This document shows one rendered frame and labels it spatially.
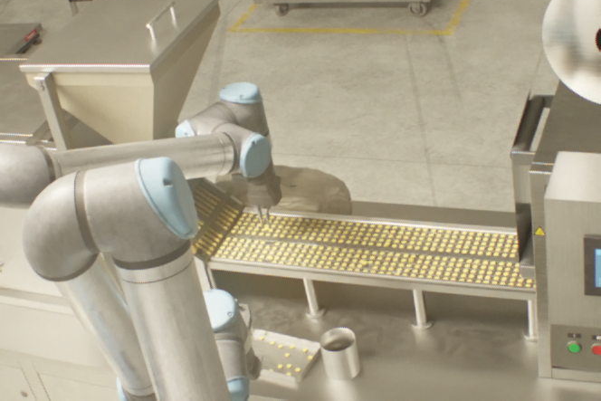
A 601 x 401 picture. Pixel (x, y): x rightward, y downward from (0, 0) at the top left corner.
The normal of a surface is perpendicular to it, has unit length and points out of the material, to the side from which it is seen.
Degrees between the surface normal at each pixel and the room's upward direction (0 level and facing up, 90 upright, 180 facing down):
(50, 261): 99
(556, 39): 90
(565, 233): 90
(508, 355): 0
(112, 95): 114
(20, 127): 0
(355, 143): 0
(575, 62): 90
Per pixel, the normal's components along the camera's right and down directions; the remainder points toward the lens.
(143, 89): -0.25, 0.85
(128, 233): -0.08, 0.50
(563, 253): -0.36, 0.57
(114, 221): 0.00, 0.32
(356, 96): -0.18, -0.82
